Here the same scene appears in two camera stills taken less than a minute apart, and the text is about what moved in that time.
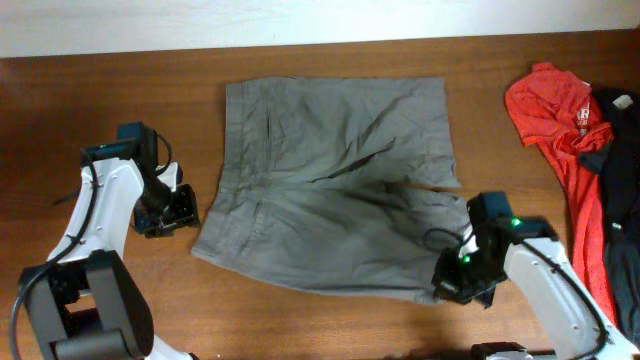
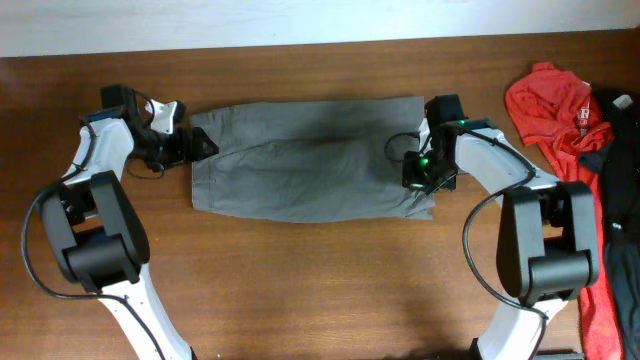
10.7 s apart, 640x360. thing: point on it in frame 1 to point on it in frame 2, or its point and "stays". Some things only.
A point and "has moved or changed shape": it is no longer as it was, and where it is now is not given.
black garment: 617,167 stays
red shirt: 552,109 stays
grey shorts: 349,185 has moved or changed shape
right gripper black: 445,288 to 413,177
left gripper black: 188,211 to 184,149
